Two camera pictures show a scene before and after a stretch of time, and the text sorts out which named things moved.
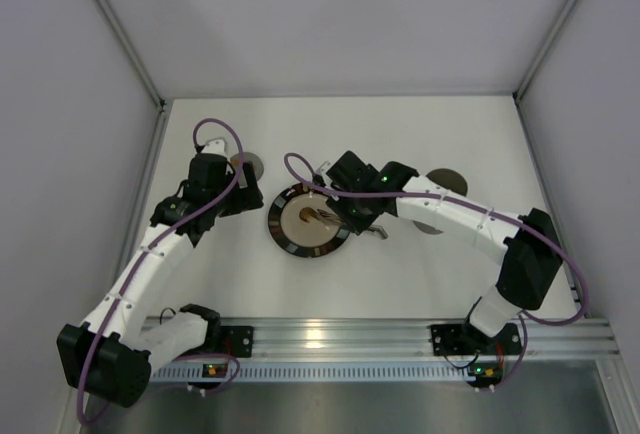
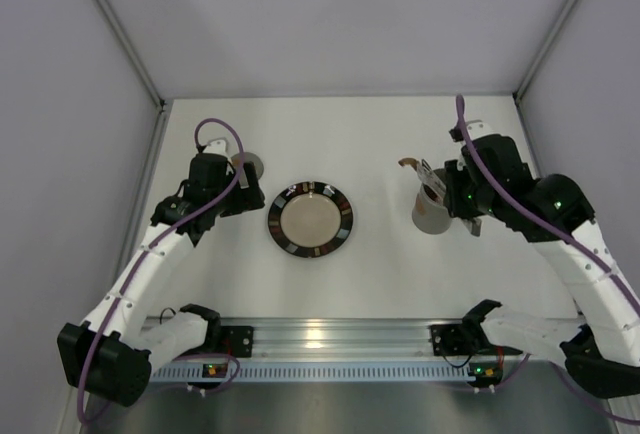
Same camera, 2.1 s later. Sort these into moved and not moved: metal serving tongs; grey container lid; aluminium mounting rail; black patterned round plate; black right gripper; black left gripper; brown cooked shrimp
Moved: black right gripper; metal serving tongs; brown cooked shrimp
Not moved: black left gripper; black patterned round plate; aluminium mounting rail; grey container lid
